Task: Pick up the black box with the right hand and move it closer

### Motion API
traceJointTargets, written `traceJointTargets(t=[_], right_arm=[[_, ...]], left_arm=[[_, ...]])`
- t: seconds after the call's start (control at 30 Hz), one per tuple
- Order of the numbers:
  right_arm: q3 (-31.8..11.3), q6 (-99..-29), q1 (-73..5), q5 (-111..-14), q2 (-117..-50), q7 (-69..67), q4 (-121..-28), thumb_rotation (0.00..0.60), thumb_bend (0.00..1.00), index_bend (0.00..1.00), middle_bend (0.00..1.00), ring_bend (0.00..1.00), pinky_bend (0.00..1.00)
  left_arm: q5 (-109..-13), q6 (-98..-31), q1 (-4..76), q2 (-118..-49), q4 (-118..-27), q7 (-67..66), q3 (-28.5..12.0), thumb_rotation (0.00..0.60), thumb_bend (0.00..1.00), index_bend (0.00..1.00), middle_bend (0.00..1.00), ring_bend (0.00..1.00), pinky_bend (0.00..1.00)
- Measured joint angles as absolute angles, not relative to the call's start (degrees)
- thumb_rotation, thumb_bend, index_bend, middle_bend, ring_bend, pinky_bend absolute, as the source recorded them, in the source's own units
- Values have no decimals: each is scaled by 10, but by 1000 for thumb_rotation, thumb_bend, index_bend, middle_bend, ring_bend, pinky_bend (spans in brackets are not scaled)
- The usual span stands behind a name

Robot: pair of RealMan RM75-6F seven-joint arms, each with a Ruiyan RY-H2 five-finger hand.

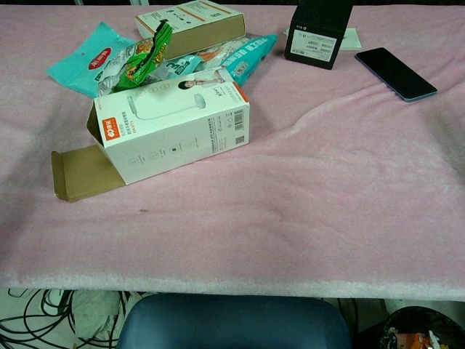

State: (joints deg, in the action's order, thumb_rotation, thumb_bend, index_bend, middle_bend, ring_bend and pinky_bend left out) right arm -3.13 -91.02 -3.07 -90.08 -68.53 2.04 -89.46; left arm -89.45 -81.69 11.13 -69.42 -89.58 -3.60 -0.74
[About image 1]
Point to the black trash bin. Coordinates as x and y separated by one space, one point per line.
410 323

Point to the white plastic bag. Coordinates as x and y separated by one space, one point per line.
94 312

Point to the green snack bag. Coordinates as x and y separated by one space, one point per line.
141 65

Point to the dark smartphone blue edge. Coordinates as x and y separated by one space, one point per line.
396 74

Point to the pink fleece table cloth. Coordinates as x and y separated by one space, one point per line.
290 189

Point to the black small box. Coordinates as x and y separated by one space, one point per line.
316 25

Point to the teal snack bag white text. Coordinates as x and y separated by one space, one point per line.
250 54

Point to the white desk lamp box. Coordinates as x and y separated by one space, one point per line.
174 123

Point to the flat white cardboard box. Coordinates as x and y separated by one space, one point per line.
203 36

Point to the white paper card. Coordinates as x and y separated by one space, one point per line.
350 40

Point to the blue chair seat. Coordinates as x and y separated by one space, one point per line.
232 323

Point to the teal snack bag red label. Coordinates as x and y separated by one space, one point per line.
78 62

